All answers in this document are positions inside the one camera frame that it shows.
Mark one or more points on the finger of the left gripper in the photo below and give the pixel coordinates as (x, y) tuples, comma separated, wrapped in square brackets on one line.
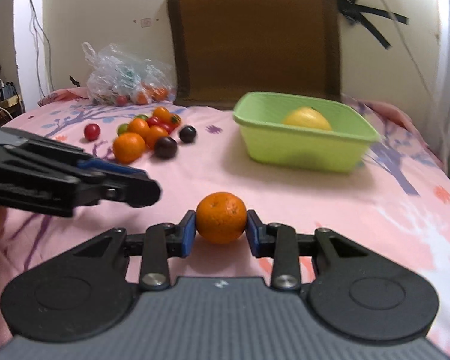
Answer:
[(29, 182), (68, 154)]

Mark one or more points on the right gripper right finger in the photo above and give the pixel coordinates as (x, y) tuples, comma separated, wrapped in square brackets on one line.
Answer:
[(353, 291)]

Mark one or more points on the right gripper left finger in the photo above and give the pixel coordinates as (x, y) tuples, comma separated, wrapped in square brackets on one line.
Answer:
[(89, 289)]

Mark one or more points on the green tomato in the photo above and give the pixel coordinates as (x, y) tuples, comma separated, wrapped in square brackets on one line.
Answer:
[(122, 128)]

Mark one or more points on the orange tomato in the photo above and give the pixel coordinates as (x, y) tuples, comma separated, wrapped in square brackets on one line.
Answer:
[(162, 114)]

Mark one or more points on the red cherry tomato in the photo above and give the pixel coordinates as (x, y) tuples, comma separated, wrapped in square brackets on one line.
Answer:
[(91, 132)]

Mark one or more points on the large orange tangerine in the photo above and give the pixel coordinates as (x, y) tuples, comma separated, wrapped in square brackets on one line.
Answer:
[(128, 147)]

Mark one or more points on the orange fruit in pile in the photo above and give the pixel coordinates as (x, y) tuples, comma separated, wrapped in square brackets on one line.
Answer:
[(154, 134)]

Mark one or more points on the dark purple plum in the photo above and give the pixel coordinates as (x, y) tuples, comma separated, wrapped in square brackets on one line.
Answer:
[(187, 134), (165, 148)]

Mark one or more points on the red tomato in pile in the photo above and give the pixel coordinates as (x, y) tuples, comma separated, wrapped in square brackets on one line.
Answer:
[(153, 121)]

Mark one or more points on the clear plastic fruit bag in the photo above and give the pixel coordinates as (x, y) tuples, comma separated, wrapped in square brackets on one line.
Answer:
[(119, 79)]

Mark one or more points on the pink floral bedsheet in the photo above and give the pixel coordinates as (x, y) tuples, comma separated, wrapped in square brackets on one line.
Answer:
[(396, 202)]

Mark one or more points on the green plastic basin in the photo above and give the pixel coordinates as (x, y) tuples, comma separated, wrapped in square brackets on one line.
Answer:
[(269, 141)]

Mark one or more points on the yellow lemon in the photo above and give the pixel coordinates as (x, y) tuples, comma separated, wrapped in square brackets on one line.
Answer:
[(307, 117)]

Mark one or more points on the brown seat cushion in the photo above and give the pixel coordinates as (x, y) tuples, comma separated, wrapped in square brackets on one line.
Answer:
[(227, 48)]

